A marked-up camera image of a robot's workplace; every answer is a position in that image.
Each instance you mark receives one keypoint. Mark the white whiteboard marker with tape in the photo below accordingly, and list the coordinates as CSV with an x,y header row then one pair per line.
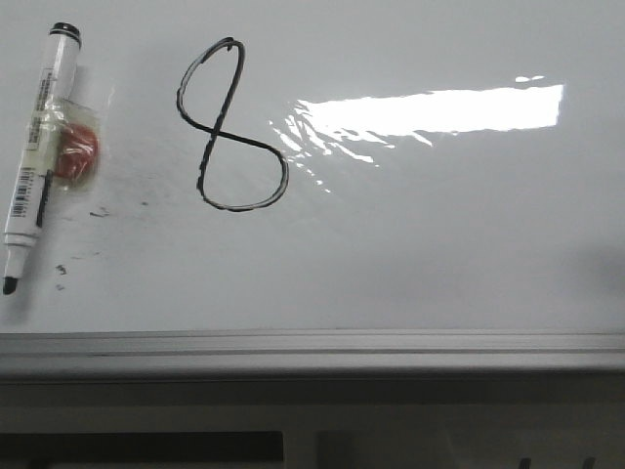
x,y
62,143

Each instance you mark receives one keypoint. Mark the white whiteboard with aluminium frame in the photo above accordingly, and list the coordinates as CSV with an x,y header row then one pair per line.
x,y
455,204

